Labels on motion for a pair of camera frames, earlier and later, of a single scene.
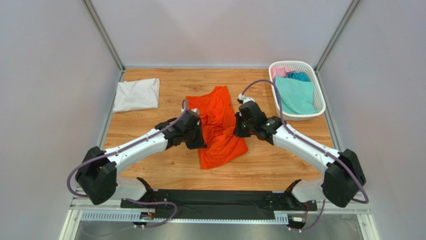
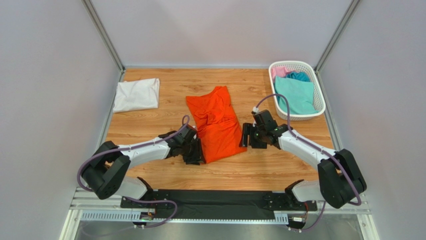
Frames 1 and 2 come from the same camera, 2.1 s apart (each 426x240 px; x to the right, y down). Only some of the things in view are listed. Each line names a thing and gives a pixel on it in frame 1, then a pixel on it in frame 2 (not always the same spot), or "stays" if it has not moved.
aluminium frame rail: [80, 211] stays
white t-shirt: [138, 94] stays
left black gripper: [200, 143] -> [196, 158]
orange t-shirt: [217, 118] stays
